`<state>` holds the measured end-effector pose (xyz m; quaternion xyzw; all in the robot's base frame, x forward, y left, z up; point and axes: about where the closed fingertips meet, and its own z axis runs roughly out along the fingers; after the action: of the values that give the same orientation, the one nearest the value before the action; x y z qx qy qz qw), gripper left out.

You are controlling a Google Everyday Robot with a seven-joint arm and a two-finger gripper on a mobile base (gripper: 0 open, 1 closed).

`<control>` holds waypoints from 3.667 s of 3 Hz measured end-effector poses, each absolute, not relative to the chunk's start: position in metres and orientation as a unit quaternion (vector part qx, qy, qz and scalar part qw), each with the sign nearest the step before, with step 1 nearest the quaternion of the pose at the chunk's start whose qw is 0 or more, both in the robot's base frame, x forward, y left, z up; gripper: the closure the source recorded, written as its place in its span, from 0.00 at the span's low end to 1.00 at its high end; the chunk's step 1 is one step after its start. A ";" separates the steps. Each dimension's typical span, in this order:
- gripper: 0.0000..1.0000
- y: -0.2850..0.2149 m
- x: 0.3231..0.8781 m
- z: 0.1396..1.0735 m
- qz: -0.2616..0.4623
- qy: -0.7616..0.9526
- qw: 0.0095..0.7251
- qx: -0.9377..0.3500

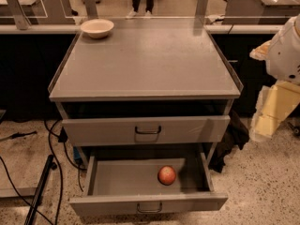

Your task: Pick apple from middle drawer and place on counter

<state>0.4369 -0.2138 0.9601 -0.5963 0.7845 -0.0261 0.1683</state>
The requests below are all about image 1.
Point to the grey background cabinet left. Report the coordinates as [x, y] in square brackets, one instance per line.
[39, 12]

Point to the dark cloth on floor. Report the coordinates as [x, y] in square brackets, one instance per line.
[236, 134]

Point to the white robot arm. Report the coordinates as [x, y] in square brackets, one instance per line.
[281, 55]

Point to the white bowl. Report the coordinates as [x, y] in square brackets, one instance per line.
[97, 28]

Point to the grey background cabinet right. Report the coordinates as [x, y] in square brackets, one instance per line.
[260, 11]

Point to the grey drawer cabinet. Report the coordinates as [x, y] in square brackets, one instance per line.
[145, 68]

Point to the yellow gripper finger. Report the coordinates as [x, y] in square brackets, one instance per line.
[273, 106]
[261, 52]

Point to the clear acrylic barrier panel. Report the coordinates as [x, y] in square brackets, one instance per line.
[211, 10]

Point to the grey top drawer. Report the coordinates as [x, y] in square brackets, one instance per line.
[146, 130]

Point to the black bar on floor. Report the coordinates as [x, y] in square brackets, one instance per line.
[33, 210]

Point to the grey open middle drawer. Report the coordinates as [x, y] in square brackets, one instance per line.
[124, 183]

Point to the grey background cabinet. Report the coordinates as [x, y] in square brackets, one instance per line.
[39, 12]
[260, 11]

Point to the red apple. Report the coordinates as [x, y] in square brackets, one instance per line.
[166, 175]

